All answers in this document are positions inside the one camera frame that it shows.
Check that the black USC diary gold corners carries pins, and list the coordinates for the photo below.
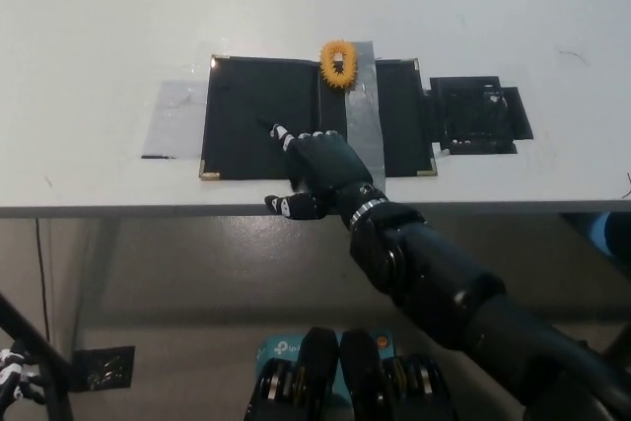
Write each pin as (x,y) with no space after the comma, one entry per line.
(236,135)

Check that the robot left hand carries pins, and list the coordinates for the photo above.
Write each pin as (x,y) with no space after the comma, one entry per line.
(17,371)

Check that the grey duct tape strip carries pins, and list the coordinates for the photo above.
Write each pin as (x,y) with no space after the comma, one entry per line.
(364,115)

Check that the black tape patch on desk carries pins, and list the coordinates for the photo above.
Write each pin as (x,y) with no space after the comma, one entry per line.
(475,113)

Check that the grey table leg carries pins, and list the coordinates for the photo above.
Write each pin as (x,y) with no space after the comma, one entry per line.
(96,283)

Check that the teal router box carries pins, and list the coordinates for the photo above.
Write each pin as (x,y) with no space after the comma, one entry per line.
(276,348)

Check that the black tape patch on floor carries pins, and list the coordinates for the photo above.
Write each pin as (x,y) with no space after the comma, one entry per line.
(103,368)

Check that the blue round object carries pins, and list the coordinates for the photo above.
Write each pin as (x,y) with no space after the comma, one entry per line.
(609,236)

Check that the black diagonal metal bar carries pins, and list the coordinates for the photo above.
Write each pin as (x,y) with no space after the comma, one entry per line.
(42,342)

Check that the clear plastic tape sheet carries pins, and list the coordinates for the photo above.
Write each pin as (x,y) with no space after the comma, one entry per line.
(170,120)

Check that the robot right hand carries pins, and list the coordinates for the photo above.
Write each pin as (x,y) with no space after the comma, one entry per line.
(328,164)

